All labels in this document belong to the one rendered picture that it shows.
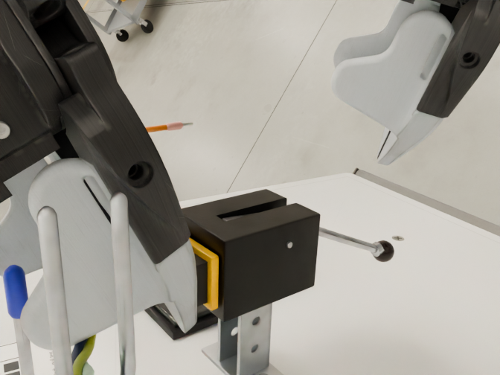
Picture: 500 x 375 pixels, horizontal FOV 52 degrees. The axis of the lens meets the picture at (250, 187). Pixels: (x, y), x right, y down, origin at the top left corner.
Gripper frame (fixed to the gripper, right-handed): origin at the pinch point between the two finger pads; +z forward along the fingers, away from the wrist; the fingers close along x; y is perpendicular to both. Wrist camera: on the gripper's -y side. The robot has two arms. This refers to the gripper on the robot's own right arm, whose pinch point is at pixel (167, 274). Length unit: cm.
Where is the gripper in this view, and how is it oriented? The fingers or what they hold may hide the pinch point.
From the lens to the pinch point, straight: 23.1
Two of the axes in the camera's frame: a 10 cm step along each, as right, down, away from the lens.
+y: -7.3, 5.6, -3.8
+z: 3.1, 7.8, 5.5
